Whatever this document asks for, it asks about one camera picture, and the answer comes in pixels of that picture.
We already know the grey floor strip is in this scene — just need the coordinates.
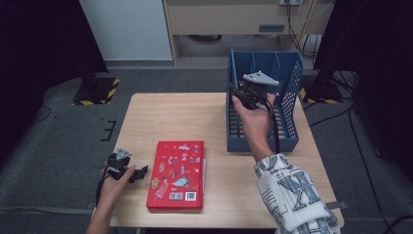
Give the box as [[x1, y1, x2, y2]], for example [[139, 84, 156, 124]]
[[0, 205, 94, 216]]

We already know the blue plastic file rack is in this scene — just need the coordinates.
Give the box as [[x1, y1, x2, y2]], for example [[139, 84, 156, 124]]
[[226, 48, 305, 154]]

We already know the right hand-held gripper cable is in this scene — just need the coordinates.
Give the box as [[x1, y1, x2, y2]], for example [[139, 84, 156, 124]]
[[264, 98, 282, 154]]

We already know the person's right hand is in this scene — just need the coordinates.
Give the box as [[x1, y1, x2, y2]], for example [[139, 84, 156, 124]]
[[232, 94, 277, 144]]

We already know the hand-held gripper cable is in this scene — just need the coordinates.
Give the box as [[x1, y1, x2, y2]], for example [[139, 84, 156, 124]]
[[264, 98, 282, 154], [95, 162, 111, 208]]

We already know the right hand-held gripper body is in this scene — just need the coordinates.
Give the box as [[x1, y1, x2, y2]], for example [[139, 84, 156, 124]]
[[234, 70, 281, 110]]

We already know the black hanging cable bundle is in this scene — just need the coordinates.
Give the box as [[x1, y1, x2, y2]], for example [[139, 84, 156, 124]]
[[284, 0, 322, 61]]

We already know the grey label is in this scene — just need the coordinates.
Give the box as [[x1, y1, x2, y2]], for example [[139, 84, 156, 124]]
[[258, 23, 286, 33]]

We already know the left hand-held gripper cable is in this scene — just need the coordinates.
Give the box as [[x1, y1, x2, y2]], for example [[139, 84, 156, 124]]
[[95, 162, 111, 208]]

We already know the person's left hand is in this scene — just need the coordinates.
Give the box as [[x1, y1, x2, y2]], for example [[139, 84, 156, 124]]
[[98, 165, 137, 209]]

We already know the black stand with striped base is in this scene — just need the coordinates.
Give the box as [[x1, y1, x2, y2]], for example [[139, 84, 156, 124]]
[[298, 69, 345, 105], [71, 58, 121, 106]]

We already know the thin black floor cable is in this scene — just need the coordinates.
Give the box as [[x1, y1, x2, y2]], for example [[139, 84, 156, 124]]
[[31, 105, 53, 124]]

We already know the black curtain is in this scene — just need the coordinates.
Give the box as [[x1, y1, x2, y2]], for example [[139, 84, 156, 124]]
[[0, 0, 110, 164], [313, 0, 413, 183]]

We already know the white cabinet panel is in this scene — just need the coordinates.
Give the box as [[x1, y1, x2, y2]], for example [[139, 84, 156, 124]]
[[79, 0, 173, 61]]

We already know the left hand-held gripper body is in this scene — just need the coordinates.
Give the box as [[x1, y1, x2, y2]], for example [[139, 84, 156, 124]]
[[106, 147, 135, 180]]

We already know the beige wooden cabinet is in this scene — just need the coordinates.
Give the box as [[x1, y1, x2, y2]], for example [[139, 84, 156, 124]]
[[162, 0, 335, 67]]

